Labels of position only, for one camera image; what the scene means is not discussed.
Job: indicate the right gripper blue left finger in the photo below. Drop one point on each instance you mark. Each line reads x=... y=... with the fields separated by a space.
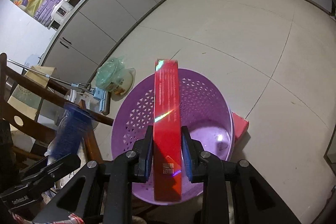
x=101 y=193

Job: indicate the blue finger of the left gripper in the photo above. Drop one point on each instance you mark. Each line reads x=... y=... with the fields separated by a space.
x=71 y=131

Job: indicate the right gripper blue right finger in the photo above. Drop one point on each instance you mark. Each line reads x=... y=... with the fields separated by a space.
x=254 y=200

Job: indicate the long red carton box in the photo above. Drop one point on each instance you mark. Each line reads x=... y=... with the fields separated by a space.
x=167 y=154

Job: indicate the purple perforated waste basket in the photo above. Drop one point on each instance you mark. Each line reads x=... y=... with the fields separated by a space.
x=203 y=111

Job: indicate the dark wooden chair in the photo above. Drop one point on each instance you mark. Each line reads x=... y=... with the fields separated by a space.
x=31 y=104

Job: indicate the red printed packet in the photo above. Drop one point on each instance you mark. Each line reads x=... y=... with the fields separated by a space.
x=70 y=219

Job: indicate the green plastic bag on floor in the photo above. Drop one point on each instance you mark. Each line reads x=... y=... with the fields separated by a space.
x=114 y=77

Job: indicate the white rice cooker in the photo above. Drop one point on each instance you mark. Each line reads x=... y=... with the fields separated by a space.
x=61 y=11

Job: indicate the mop with metal handle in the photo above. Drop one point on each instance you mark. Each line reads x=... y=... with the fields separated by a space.
x=98 y=94

